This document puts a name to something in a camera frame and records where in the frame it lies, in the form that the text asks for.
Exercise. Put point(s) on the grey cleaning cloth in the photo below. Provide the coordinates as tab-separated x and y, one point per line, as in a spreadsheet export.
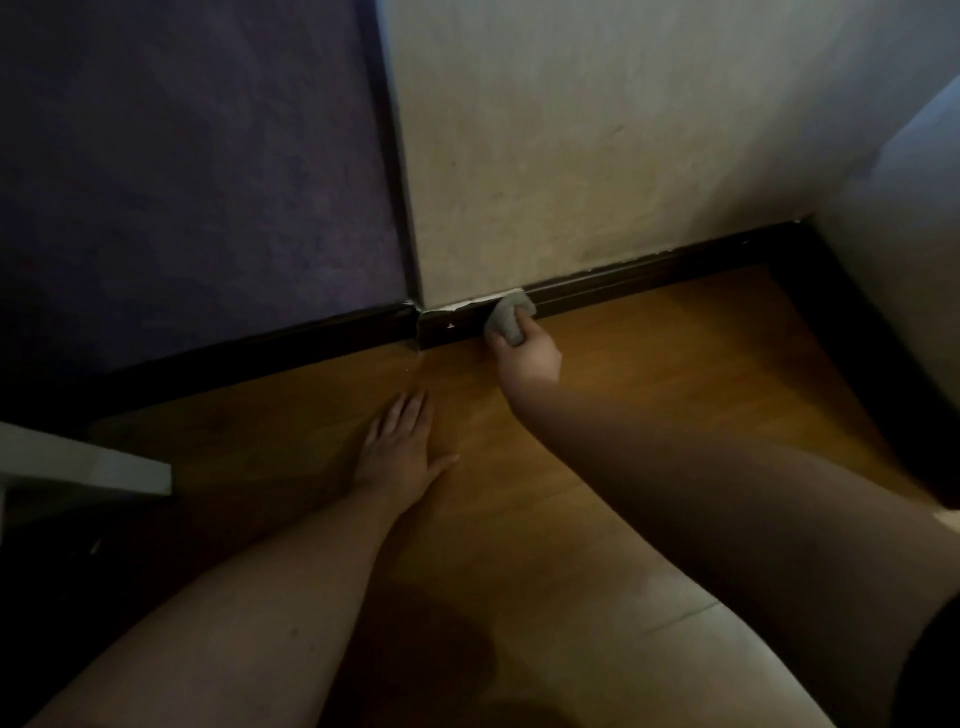
506	319

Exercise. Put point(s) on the person's right hand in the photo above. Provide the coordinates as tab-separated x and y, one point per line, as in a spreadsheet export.
532	360

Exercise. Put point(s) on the person's right forearm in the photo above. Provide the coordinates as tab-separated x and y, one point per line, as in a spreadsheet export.
712	487

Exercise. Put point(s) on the person's left forearm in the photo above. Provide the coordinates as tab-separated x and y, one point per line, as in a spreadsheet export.
225	622

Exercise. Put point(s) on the chipped dark brown baseboard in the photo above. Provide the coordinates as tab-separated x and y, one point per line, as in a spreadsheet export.
637	279

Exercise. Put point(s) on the black shirt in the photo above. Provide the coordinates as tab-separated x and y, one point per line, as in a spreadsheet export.
934	667

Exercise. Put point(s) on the person's left hand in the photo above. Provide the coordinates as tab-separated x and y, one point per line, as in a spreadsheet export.
401	457

